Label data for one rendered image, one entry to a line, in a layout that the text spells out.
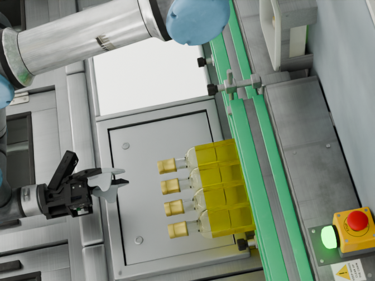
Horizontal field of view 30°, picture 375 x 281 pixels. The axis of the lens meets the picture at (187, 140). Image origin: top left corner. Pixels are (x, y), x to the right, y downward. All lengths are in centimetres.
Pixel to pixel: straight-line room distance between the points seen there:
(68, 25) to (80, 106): 75
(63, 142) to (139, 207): 32
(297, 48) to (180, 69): 49
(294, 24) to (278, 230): 45
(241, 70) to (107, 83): 43
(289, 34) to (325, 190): 36
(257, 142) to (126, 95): 55
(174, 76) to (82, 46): 76
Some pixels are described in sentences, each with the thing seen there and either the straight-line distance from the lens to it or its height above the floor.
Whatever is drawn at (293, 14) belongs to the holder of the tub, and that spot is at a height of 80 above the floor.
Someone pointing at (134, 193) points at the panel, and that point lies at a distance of 184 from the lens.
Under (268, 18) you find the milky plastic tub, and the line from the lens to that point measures 178.
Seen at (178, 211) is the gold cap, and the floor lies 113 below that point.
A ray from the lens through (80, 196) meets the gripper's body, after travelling 169.
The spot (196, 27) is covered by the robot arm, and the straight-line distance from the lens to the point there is 124.
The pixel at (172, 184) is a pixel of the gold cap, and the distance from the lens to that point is 167.
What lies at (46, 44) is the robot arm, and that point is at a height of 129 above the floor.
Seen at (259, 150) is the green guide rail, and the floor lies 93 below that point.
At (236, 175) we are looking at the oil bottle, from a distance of 166.
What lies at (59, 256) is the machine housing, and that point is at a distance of 186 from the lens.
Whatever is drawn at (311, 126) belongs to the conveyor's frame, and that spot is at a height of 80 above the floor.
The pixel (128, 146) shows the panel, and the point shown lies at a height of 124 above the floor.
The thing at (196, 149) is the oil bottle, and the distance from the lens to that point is 170.
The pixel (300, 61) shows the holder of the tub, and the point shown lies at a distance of 168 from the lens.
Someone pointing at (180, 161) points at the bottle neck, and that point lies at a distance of 171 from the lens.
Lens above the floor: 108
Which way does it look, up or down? level
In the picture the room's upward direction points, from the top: 101 degrees counter-clockwise
